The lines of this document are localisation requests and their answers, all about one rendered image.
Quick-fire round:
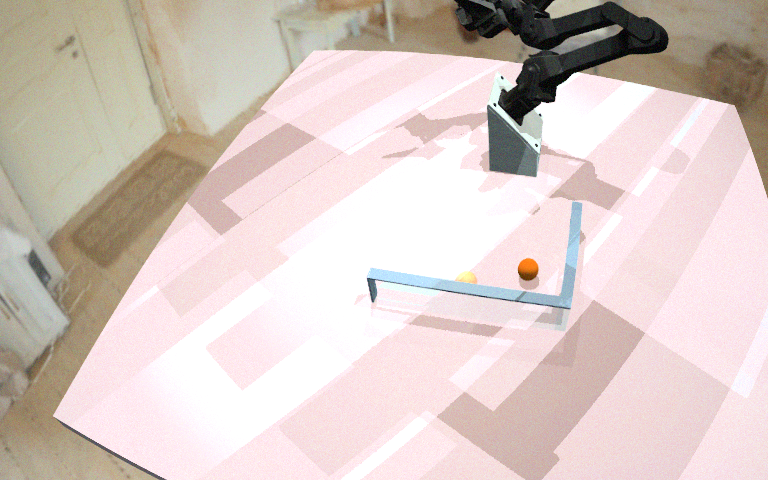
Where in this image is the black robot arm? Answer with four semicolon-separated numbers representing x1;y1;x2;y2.
498;0;669;126

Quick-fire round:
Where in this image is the pale yellow translucent ball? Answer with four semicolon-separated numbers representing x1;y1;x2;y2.
455;271;477;284

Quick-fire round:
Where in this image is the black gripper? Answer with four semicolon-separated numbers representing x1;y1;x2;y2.
455;0;518;39

